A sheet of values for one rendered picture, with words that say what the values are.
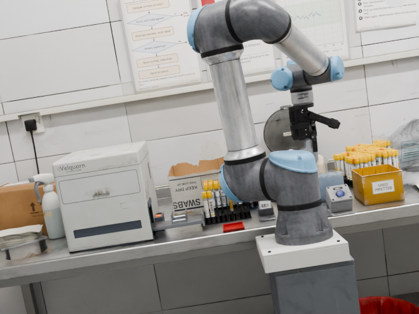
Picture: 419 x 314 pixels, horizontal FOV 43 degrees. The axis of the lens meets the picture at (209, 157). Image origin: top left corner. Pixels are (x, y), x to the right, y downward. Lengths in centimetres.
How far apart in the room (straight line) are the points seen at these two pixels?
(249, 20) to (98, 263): 89
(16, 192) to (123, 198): 58
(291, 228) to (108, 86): 123
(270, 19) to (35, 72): 130
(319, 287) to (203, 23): 72
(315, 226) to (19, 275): 96
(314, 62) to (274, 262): 59
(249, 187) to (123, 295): 125
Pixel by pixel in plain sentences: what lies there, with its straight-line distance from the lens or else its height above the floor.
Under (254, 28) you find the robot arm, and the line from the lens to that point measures 134.
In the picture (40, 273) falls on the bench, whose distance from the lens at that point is 180.
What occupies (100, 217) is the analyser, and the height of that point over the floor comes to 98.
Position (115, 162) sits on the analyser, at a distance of 169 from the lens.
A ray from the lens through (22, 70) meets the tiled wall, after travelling 241.
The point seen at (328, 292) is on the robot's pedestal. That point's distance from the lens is 138.
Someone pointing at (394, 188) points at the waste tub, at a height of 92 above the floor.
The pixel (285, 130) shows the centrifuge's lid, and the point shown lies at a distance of 229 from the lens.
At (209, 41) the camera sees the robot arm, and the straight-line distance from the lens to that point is 138.
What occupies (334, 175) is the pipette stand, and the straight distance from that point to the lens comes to 185.
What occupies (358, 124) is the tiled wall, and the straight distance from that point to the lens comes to 240.
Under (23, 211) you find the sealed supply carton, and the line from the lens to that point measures 216.
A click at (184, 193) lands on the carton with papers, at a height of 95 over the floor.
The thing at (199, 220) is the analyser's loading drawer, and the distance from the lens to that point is 173.
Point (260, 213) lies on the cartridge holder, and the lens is 176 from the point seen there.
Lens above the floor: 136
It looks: 8 degrees down
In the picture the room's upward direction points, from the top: 9 degrees counter-clockwise
